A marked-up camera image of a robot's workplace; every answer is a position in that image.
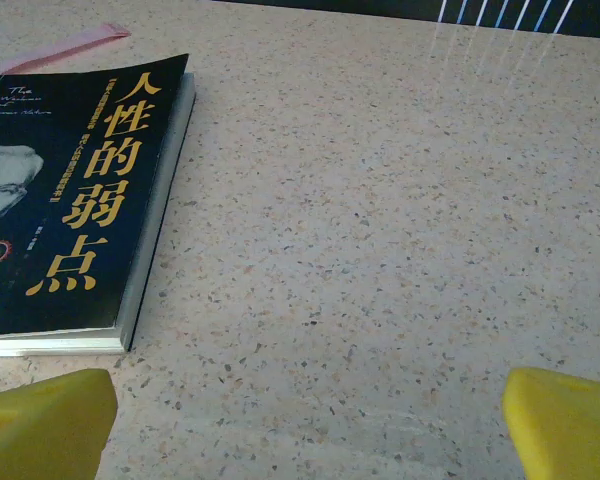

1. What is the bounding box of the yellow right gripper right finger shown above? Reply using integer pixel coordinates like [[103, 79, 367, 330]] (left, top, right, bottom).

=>
[[502, 367, 600, 480]]

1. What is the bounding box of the pink student backpack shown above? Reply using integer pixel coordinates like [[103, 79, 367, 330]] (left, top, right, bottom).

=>
[[0, 22, 131, 89]]

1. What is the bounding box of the black book with gold title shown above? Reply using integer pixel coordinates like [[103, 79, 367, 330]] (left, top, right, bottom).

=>
[[0, 53, 197, 357]]

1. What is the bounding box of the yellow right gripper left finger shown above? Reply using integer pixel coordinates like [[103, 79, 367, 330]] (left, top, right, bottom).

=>
[[0, 368, 119, 480]]

